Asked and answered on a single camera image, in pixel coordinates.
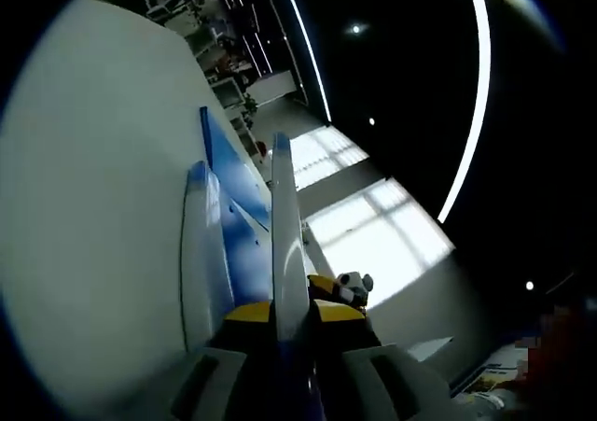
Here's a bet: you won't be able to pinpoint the round ceiling downlights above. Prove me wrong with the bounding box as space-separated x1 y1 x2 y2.
349 21 535 291

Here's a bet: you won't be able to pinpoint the thin ceiling light strip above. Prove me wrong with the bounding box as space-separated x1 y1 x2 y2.
277 0 333 123

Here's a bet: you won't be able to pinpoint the white table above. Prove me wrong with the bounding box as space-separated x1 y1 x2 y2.
0 0 327 394

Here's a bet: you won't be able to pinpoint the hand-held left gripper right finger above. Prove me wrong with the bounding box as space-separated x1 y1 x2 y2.
308 298 468 421

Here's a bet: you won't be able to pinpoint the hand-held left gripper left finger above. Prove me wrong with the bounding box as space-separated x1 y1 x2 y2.
170 301 285 421

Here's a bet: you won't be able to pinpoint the green potted plant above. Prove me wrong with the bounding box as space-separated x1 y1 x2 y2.
241 92 260 131

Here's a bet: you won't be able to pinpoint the long curved ceiling light strip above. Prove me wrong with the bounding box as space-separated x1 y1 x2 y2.
437 0 493 224

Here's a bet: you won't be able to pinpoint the white and blue wall poster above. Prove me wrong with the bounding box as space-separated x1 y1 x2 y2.
450 344 531 401

